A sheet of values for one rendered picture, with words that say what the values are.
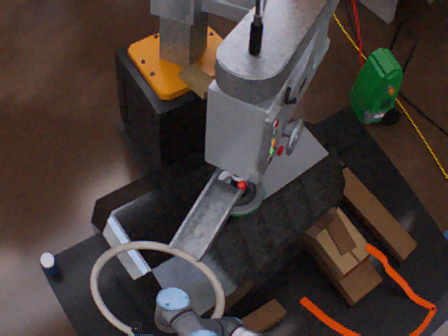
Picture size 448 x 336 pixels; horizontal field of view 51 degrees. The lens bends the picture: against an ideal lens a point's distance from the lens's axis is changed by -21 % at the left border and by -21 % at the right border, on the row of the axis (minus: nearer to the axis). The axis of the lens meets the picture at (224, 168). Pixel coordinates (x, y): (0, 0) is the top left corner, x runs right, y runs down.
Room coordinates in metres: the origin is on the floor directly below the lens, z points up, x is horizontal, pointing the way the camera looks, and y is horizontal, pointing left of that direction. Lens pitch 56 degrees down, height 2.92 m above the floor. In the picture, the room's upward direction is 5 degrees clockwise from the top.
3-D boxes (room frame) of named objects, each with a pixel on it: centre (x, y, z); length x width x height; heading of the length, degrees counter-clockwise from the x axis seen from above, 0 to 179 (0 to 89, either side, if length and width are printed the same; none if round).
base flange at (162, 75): (2.15, 0.27, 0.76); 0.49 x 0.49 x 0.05; 37
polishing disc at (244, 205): (1.29, -0.06, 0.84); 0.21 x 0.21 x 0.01
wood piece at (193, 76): (1.92, 0.16, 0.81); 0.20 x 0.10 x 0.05; 45
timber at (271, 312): (0.93, -0.25, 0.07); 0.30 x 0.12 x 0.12; 130
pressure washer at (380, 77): (2.58, -1.04, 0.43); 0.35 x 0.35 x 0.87; 22
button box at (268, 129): (1.18, -0.14, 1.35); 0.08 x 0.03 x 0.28; 157
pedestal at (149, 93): (2.15, 0.27, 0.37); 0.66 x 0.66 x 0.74; 37
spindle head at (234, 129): (1.36, -0.10, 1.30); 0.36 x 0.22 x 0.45; 157
